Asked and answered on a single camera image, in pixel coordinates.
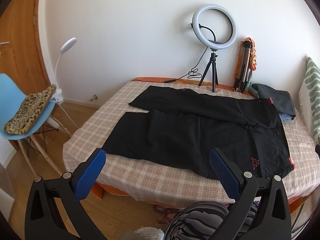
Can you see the green striped white pillow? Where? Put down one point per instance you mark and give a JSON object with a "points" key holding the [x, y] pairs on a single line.
{"points": [[309, 99]]}

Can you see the folded silver tripod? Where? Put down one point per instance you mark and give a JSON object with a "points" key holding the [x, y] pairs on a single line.
{"points": [[242, 67]]}

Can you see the folded blue jeans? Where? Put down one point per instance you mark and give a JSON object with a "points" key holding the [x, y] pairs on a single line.
{"points": [[285, 117]]}

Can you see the leopard print cushion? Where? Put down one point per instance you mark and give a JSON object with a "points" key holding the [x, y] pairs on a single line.
{"points": [[29, 111]]}

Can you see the wooden door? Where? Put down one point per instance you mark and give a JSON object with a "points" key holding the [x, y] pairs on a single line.
{"points": [[21, 56]]}

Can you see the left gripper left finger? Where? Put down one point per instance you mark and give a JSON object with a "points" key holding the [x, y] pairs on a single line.
{"points": [[42, 217]]}

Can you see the black Kappa pants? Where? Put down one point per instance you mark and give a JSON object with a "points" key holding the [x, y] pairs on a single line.
{"points": [[179, 128]]}

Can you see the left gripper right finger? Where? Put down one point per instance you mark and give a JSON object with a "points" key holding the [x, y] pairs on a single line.
{"points": [[272, 219]]}

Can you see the folded dark grey garment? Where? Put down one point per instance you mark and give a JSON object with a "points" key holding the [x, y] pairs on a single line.
{"points": [[281, 99]]}

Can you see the orange patterned scarf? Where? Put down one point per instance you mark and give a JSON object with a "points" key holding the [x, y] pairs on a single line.
{"points": [[252, 63]]}

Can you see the zebra print trousers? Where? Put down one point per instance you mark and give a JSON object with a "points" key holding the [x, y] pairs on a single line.
{"points": [[198, 221]]}

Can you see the white ring light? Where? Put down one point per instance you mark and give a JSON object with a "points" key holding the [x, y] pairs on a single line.
{"points": [[214, 27]]}

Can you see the blue plastic chair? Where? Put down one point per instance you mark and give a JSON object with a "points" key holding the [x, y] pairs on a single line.
{"points": [[11, 99]]}

